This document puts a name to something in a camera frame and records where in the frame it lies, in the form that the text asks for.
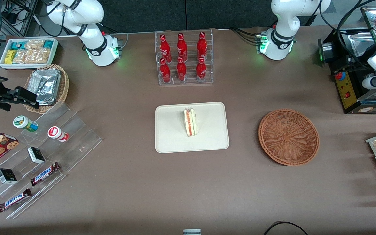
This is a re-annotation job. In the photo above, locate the clear acrylic stepped stand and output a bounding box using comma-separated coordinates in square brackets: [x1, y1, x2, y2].
[0, 103, 103, 220]

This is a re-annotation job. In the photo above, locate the black looped cable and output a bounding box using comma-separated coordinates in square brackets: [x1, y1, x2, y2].
[263, 221, 309, 235]

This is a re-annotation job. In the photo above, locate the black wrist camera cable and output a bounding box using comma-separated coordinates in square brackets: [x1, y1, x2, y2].
[319, 0, 376, 71]

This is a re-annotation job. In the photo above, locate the black glass food warmer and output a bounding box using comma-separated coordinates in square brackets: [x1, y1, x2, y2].
[318, 7, 376, 115]

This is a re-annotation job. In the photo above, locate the light tan wicker basket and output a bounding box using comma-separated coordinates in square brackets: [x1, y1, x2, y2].
[24, 64, 70, 114]

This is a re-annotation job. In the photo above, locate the clear acrylic bottle rack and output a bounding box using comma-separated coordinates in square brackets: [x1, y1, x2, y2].
[155, 29, 214, 86]

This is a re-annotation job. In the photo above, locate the brown Snickers bar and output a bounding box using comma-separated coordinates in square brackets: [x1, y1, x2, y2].
[0, 188, 32, 213]
[30, 162, 61, 186]

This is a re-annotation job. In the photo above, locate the small black carton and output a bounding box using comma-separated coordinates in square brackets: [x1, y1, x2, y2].
[0, 168, 18, 185]
[27, 147, 46, 164]

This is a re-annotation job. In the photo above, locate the black box with green light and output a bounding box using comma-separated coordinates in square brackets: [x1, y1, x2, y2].
[318, 39, 335, 66]

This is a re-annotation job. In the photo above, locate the white rectangular snack tray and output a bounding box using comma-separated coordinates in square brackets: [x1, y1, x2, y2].
[0, 38, 59, 70]

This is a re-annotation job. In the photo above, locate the steel food pan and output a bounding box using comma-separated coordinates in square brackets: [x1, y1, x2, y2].
[348, 32, 376, 57]

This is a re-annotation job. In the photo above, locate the cream plastic tray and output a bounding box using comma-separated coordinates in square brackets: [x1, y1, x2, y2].
[155, 102, 230, 154]

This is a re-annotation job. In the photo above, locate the red cola bottle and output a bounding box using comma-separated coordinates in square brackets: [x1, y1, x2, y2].
[160, 34, 172, 61]
[176, 57, 187, 81]
[160, 58, 171, 83]
[196, 57, 207, 82]
[197, 32, 207, 59]
[177, 33, 188, 61]

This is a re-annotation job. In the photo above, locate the clear rice snack bag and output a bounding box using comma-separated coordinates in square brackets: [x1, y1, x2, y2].
[31, 48, 51, 64]
[25, 40, 45, 50]
[13, 50, 33, 64]

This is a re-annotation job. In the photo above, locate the brown round wicker basket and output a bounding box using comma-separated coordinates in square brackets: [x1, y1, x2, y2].
[258, 109, 320, 166]

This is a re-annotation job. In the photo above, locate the green lid white cup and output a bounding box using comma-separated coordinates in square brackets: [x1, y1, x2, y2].
[13, 115, 39, 133]

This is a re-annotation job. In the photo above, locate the aluminium frame profile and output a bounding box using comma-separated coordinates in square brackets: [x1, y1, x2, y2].
[10, 0, 40, 37]

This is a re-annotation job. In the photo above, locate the black base cable bundle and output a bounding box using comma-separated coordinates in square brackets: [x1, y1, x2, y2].
[230, 27, 261, 44]

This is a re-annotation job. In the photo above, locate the silver foil packet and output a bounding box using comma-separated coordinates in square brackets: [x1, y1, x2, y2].
[35, 80, 60, 106]
[30, 69, 61, 86]

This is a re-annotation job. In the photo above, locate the triangle sandwich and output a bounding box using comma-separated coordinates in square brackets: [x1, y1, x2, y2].
[184, 108, 197, 137]

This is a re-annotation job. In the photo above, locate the red lid white cup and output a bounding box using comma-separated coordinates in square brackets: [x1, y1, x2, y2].
[47, 126, 69, 142]

